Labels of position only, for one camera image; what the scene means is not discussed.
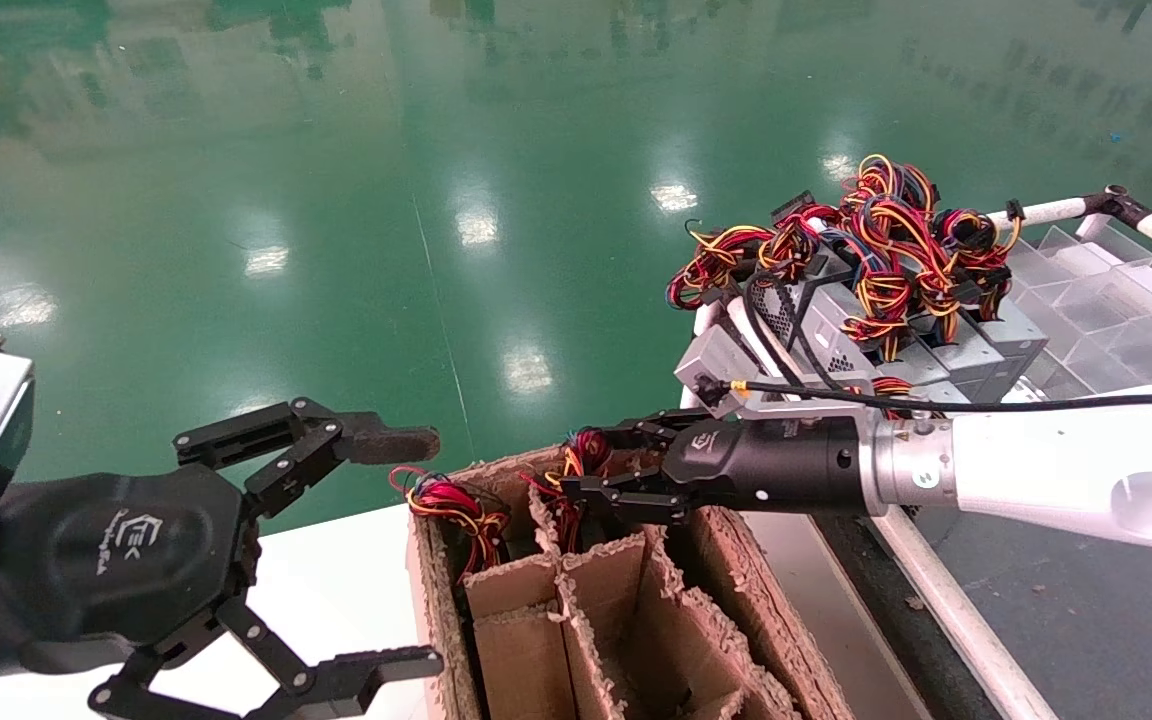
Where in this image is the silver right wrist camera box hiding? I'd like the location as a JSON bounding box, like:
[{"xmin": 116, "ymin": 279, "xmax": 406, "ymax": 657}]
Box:
[{"xmin": 674, "ymin": 325, "xmax": 877, "ymax": 421}]

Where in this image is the clear acrylic divider tray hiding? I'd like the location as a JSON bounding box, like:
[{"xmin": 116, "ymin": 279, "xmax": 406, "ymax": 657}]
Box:
[{"xmin": 1006, "ymin": 222, "xmax": 1152, "ymax": 386}]

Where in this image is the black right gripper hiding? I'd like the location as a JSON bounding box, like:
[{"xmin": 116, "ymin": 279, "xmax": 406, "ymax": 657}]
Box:
[{"xmin": 558, "ymin": 412, "xmax": 864, "ymax": 528}]

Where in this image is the white pipe cart frame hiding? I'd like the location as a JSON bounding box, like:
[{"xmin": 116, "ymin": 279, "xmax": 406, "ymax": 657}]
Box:
[{"xmin": 681, "ymin": 185, "xmax": 1152, "ymax": 720}]

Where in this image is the black camera cable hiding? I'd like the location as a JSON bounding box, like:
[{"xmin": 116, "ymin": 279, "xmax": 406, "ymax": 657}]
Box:
[{"xmin": 726, "ymin": 268, "xmax": 1152, "ymax": 413}]

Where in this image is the brown cardboard box with dividers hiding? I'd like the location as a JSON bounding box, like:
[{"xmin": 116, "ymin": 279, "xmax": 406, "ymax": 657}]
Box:
[{"xmin": 406, "ymin": 440, "xmax": 857, "ymax": 720}]

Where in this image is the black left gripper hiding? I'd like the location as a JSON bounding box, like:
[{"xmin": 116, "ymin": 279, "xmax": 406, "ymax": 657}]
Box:
[{"xmin": 0, "ymin": 396, "xmax": 446, "ymax": 720}]

